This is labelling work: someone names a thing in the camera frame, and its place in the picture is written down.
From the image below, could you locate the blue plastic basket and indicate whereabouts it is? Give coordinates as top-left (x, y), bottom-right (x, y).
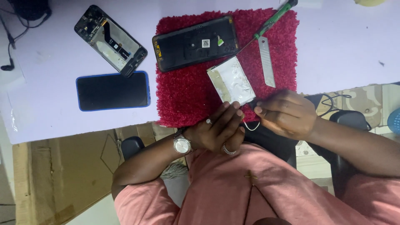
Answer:
top-left (387, 107), bottom-right (400, 135)

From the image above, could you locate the silver cutter blade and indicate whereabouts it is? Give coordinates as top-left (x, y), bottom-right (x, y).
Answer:
top-left (258, 36), bottom-right (276, 88)

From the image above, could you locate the brown cardboard sheet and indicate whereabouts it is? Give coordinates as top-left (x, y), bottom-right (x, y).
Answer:
top-left (12, 123), bottom-right (179, 225)

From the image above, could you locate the grey fringed cloth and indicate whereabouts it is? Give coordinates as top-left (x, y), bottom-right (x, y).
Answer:
top-left (160, 160), bottom-right (189, 181)

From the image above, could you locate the pink shirt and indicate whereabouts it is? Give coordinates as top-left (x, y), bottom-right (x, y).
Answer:
top-left (114, 141), bottom-right (400, 225)

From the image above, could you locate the disassembled phone frame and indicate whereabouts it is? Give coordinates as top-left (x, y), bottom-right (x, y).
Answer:
top-left (74, 4), bottom-right (148, 78)

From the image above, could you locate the silver wristwatch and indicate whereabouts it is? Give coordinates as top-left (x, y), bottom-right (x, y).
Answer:
top-left (173, 127), bottom-right (195, 156)

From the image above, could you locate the phone with blue case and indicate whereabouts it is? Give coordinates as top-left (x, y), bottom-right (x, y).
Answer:
top-left (76, 71), bottom-right (151, 112)

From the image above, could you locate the green handled screwdriver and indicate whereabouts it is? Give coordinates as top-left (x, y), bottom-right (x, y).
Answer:
top-left (233, 0), bottom-right (299, 57)

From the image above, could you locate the black earphone cable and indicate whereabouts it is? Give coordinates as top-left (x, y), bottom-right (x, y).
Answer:
top-left (0, 8), bottom-right (52, 72)

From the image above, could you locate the person's right hand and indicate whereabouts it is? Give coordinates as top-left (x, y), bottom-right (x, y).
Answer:
top-left (254, 90), bottom-right (318, 141)

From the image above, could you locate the pale yellow object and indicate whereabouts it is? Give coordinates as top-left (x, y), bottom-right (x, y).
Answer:
top-left (354, 0), bottom-right (388, 7)

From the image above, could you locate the black phone back cover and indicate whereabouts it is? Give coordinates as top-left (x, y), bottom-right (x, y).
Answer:
top-left (152, 15), bottom-right (240, 73)

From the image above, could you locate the person's left hand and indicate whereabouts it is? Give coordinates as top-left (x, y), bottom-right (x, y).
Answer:
top-left (184, 101), bottom-right (246, 155)

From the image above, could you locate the silver phone battery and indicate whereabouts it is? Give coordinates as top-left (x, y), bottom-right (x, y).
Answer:
top-left (206, 56), bottom-right (257, 106)

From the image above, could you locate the black power cable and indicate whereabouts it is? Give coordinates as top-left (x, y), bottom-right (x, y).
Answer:
top-left (304, 92), bottom-right (373, 132)

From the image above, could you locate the black chair seat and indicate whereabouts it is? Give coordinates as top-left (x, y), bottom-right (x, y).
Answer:
top-left (243, 121), bottom-right (298, 169)

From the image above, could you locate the red fluffy mat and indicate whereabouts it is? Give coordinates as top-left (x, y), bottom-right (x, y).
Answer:
top-left (155, 8), bottom-right (300, 128)

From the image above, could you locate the thin white wire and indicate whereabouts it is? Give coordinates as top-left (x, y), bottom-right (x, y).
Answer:
top-left (242, 120), bottom-right (261, 132)

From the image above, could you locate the gold cross pendant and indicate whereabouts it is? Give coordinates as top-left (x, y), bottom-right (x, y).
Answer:
top-left (244, 170), bottom-right (259, 187)

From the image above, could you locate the black round object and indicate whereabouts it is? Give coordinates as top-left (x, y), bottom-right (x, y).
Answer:
top-left (7, 0), bottom-right (51, 21)

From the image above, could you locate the black chair armrest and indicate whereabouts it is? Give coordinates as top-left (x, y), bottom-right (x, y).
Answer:
top-left (329, 110), bottom-right (371, 198)
top-left (121, 136), bottom-right (146, 162)

